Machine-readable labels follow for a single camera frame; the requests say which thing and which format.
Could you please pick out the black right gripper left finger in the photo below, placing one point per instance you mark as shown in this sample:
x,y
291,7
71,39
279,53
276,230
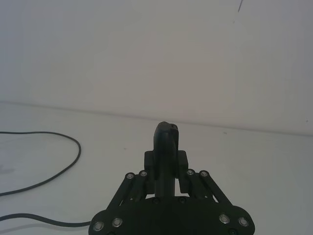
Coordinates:
x,y
160,156

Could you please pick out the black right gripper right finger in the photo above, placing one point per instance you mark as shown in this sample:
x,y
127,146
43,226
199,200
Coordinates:
x,y
182,160

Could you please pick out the white table cloth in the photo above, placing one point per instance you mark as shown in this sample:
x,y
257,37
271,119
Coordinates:
x,y
244,176

